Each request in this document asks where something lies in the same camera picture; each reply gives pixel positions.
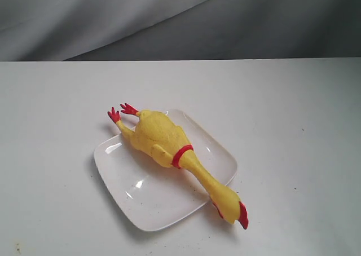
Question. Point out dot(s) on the white square plate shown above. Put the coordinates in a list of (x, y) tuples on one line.
[(153, 197)]

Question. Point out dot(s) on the yellow rubber chicken toy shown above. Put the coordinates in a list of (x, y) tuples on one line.
[(156, 135)]

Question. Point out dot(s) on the grey backdrop cloth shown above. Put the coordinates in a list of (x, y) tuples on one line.
[(114, 30)]

